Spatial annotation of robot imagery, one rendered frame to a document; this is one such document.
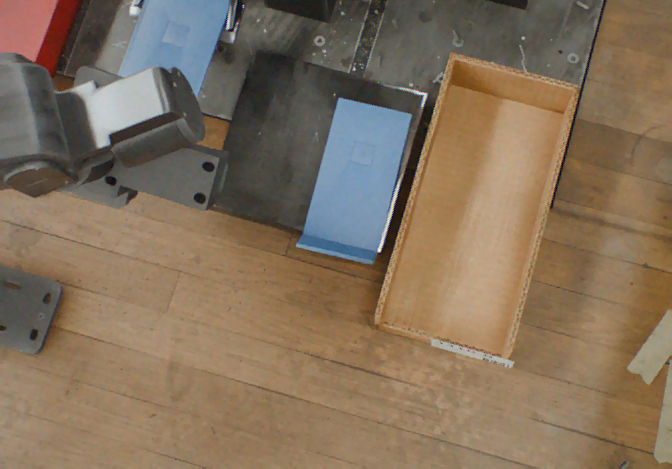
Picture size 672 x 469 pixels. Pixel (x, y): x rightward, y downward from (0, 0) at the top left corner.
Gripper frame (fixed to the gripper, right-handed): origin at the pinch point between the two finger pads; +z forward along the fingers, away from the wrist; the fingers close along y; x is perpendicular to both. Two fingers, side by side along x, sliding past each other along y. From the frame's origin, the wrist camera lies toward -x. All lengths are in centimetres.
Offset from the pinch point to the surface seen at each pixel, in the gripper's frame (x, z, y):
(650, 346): -49.0, 6.2, -6.3
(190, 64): -2.5, 4.3, 6.2
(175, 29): -0.1, 5.5, 8.7
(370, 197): -21.1, 7.3, -1.0
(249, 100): -7.4, 10.6, 3.9
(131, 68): 2.5, 3.6, 4.4
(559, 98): -34.9, 11.0, 12.3
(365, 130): -18.7, 9.9, 4.4
